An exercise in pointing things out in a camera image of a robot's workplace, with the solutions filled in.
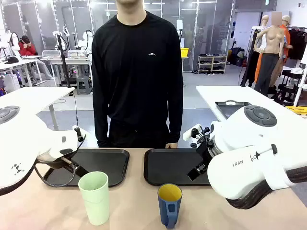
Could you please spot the clear plastic container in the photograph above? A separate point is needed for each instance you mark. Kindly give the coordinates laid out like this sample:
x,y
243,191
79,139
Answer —
x,y
50,54
76,54

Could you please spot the white rack post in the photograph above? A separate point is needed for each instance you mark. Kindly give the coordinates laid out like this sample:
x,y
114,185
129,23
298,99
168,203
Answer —
x,y
299,92

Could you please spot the yellow flat item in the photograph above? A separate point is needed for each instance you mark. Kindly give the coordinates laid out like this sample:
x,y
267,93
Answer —
x,y
297,109

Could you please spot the person in black shirt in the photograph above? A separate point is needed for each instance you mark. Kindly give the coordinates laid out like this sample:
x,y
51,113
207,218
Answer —
x,y
136,83

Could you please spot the white wall sign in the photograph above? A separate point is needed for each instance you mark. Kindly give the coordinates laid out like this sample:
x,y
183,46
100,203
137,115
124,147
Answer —
x,y
179,24

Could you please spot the hanging black clothes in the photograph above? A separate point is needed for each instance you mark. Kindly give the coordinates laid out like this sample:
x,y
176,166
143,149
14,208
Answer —
x,y
297,43

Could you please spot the hanging black trousers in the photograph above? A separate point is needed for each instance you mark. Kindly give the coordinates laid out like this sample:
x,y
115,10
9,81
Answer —
x,y
250,64

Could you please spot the white background workbench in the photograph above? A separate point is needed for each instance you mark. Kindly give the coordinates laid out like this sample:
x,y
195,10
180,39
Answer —
x,y
72,60

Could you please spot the black cap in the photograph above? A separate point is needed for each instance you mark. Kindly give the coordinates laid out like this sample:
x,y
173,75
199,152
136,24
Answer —
x,y
12,60

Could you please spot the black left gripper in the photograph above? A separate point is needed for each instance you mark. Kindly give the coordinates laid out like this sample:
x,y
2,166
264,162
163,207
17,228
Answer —
x,y
69,162

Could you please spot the person's left forearm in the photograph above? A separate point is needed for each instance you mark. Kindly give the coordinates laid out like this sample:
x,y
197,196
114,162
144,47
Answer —
x,y
175,122

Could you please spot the black plastic tray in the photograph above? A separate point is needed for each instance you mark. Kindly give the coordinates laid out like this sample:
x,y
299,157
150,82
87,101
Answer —
x,y
105,163
168,165

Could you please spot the grey plastic stool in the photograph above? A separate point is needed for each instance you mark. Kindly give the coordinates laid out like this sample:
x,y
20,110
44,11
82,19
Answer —
x,y
82,86

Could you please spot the white background desk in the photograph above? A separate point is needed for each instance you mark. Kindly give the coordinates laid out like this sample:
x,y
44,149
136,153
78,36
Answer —
x,y
21,62

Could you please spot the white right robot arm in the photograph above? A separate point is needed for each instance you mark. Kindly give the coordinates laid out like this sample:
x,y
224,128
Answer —
x,y
239,172

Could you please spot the blue mug yellow inside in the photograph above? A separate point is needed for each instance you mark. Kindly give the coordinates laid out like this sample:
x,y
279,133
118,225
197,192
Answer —
x,y
164,210

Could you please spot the person's right forearm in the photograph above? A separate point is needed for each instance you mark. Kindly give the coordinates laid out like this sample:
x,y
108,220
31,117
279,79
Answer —
x,y
102,124

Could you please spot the mannequin with hat orange clothes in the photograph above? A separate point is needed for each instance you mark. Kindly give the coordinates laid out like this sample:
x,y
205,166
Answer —
x,y
286,36

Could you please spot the wooden shoe rack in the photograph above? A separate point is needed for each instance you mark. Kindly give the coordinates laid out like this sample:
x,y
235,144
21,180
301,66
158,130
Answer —
x,y
198,64

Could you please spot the white mannequin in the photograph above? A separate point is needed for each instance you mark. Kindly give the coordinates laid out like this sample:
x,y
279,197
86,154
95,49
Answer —
x,y
265,24

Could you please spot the bare mannequin grey trousers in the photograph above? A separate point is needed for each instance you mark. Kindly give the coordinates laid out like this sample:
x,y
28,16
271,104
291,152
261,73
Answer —
x,y
272,38

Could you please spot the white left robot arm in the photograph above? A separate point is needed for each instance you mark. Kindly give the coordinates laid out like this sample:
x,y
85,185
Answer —
x,y
24,134

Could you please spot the seated person red jacket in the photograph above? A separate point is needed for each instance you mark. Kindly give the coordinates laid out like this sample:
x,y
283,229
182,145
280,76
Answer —
x,y
26,49

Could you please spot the small black knob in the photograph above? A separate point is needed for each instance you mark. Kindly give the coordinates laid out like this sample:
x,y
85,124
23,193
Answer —
x,y
193,145

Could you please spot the white side table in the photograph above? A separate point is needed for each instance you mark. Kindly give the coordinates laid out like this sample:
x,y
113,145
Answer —
x,y
216,92
31,98

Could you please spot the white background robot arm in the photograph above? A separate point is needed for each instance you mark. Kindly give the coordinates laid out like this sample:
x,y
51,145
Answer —
x,y
86,40
64,31
14,43

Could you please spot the black utility cart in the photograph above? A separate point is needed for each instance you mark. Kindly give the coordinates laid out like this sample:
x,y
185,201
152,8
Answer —
x,y
287,88

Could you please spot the person's left hand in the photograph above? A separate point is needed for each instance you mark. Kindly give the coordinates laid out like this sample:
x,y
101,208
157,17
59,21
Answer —
x,y
171,145

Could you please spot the blue bags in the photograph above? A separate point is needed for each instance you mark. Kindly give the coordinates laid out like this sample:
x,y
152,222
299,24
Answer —
x,y
236,56

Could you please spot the yellow basket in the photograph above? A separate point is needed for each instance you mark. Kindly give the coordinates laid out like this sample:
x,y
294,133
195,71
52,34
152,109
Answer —
x,y
184,52

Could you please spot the pale green plastic cup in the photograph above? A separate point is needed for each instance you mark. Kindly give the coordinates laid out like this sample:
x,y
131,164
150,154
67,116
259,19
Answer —
x,y
94,206

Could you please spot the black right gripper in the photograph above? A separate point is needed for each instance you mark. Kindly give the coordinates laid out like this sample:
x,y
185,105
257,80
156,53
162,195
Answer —
x,y
205,153

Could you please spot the black tripod stand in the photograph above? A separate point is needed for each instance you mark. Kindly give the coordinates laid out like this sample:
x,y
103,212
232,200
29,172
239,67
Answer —
x,y
62,56

